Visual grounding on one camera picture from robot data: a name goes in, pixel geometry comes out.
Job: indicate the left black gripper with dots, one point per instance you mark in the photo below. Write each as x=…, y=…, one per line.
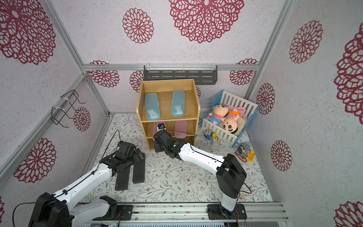
x=136, y=158

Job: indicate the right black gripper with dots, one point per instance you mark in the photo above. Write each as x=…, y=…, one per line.
x=161, y=135

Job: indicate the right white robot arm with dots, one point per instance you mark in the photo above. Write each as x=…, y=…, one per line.
x=229, y=172

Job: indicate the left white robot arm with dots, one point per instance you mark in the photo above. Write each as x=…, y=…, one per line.
x=62, y=208

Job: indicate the wooden three-tier shelf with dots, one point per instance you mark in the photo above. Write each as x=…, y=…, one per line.
x=164, y=90

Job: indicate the small blue yellow toy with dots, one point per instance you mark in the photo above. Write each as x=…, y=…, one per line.
x=211, y=136

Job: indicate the pink plush pig doll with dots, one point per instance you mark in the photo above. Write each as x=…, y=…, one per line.
x=217, y=116

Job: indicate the orange plush doll black hair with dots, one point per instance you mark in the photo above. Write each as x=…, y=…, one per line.
x=235, y=120

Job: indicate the white and blue crib basket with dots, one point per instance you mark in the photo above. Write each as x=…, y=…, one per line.
x=234, y=101

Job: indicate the small toys pile yellow grey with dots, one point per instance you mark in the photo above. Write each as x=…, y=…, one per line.
x=245, y=153

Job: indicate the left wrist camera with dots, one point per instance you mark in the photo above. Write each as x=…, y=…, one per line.
x=120, y=144

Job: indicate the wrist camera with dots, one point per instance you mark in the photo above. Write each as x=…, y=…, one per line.
x=120, y=144
x=161, y=126

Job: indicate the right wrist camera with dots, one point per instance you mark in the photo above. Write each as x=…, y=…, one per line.
x=161, y=126

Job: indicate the grey wall-mounted metal rack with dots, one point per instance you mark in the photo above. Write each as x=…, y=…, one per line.
x=207, y=76

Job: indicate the black wire wall rack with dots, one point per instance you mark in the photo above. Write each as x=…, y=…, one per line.
x=68, y=101

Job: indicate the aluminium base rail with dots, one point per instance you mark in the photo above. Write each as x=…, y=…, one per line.
x=189, y=214

